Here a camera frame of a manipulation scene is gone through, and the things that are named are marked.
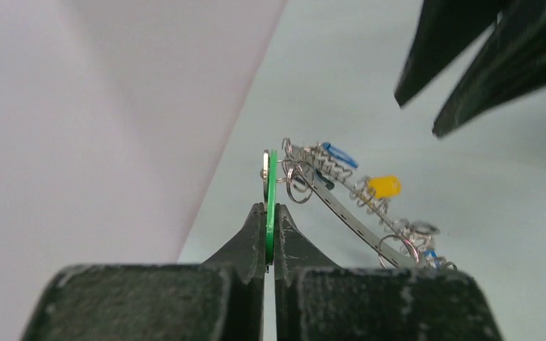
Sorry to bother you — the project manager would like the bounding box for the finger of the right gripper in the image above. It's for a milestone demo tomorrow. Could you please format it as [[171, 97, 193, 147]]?
[[432, 1, 546, 138], [394, 0, 509, 107]]

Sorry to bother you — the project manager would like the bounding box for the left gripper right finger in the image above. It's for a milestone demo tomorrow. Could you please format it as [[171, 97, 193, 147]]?
[[274, 205, 501, 340]]

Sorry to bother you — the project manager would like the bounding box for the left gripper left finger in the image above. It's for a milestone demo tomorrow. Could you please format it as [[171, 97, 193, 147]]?
[[22, 203, 266, 340]]

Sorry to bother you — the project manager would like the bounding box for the large metal keyring disc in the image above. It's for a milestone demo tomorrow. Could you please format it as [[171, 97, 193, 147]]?
[[278, 138, 456, 269]]

